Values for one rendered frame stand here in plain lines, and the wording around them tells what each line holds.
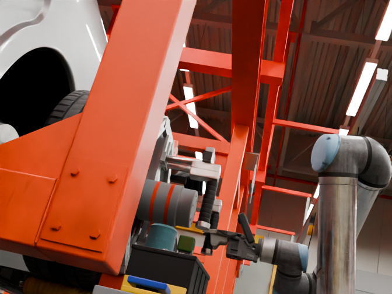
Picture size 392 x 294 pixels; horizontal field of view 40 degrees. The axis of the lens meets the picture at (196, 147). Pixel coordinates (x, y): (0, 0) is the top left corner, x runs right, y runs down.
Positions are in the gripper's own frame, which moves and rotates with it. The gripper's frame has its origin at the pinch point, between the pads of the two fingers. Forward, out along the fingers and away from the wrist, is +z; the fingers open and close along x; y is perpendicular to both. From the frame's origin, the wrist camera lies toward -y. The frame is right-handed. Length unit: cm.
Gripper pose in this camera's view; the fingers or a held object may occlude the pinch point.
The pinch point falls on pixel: (206, 231)
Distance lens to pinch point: 195.3
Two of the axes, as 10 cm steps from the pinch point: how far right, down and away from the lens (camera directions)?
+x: 0.5, 4.1, 9.1
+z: -9.7, -1.8, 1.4
